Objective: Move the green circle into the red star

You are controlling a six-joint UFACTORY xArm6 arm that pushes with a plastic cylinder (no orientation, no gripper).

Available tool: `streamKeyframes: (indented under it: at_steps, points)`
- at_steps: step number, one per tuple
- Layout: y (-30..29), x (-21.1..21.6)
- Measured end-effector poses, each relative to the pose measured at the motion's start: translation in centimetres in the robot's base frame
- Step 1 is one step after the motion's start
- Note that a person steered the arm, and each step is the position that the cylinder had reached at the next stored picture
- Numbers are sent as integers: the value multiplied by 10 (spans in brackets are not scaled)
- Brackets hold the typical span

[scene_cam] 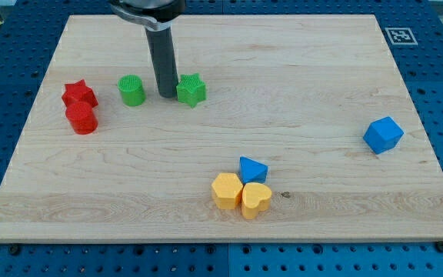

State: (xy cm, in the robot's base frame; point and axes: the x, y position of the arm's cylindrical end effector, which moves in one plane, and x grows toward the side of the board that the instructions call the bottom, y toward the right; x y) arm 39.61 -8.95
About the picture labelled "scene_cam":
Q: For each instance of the blue cube block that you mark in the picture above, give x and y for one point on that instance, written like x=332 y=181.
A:
x=383 y=135

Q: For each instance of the white fiducial marker tag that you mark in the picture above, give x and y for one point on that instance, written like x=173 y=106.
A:
x=401 y=36

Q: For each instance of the blue triangle block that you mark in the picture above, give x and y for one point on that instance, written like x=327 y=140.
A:
x=252 y=171

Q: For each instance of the yellow heart block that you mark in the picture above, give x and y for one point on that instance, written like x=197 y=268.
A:
x=256 y=198

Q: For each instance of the red cylinder block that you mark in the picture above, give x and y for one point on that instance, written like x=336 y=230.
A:
x=81 y=118

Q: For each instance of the green star block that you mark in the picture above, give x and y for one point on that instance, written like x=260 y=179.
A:
x=191 y=90

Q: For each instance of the yellow hexagon block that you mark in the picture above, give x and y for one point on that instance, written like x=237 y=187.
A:
x=226 y=191

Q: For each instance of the wooden board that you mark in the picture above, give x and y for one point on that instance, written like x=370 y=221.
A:
x=294 y=92

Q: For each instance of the green cylinder block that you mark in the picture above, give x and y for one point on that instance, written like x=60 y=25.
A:
x=131 y=90

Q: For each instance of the red star block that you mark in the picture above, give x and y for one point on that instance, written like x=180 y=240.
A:
x=79 y=92

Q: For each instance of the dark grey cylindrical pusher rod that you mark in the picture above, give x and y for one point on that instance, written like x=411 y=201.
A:
x=162 y=52

